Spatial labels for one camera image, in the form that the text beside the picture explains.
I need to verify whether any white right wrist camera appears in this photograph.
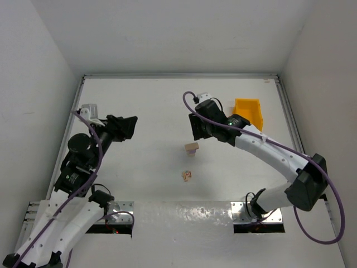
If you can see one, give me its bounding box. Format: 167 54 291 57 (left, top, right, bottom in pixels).
197 92 212 103

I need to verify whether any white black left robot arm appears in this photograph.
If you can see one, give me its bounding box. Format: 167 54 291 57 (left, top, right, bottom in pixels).
3 113 138 267

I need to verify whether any helicopter shaped wooden piece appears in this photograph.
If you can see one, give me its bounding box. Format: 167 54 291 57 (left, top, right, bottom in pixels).
182 170 192 182

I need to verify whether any plain beige rectangular block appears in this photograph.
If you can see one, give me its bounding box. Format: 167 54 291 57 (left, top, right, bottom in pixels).
185 142 199 151

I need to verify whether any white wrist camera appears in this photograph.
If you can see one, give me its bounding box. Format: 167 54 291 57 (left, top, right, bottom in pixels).
197 92 212 103
79 103 98 121

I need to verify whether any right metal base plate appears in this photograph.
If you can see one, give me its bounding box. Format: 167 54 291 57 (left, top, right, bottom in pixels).
231 201 283 224

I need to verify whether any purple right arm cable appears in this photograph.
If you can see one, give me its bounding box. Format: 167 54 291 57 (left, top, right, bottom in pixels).
182 91 346 246

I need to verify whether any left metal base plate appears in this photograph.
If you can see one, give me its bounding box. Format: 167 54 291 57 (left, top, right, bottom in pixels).
100 201 134 225

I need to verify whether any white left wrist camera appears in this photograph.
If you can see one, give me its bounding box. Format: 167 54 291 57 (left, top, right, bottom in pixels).
79 103 98 121

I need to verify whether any metal base plate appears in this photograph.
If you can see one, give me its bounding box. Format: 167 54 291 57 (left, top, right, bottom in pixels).
231 201 283 224
100 201 134 225

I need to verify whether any yellow plastic bin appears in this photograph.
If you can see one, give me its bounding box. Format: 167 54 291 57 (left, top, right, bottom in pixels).
232 98 263 131

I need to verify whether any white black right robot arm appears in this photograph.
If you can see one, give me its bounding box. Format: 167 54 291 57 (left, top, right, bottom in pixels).
189 99 327 218

